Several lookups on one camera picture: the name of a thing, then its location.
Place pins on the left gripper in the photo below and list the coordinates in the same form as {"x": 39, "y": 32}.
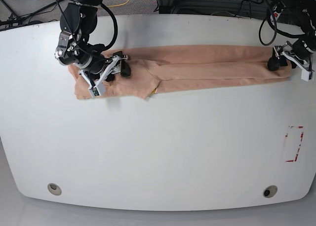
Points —
{"x": 300, "y": 52}

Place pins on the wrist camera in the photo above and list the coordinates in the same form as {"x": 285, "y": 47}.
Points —
{"x": 307, "y": 75}
{"x": 96, "y": 91}

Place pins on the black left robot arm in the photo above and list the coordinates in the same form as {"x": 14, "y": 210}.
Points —
{"x": 303, "y": 13}

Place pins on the peach T-shirt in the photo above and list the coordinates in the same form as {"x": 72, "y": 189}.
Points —
{"x": 192, "y": 67}

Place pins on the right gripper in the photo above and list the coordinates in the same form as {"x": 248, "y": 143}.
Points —
{"x": 92, "y": 64}

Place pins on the white power strip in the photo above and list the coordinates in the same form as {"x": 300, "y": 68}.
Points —
{"x": 277, "y": 11}

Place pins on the table grommet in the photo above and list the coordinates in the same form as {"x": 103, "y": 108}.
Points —
{"x": 270, "y": 191}
{"x": 54, "y": 189}

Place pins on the right table grommet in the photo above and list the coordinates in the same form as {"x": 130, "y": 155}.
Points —
{"x": 270, "y": 191}

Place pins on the left table grommet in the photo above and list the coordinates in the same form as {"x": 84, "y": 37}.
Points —
{"x": 54, "y": 189}

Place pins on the red tape marking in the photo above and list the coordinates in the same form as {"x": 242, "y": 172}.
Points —
{"x": 292, "y": 143}

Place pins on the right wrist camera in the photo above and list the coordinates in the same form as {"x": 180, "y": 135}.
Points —
{"x": 96, "y": 91}

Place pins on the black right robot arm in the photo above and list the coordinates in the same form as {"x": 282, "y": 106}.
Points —
{"x": 80, "y": 19}

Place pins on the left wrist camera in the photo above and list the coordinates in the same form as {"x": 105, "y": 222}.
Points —
{"x": 307, "y": 75}

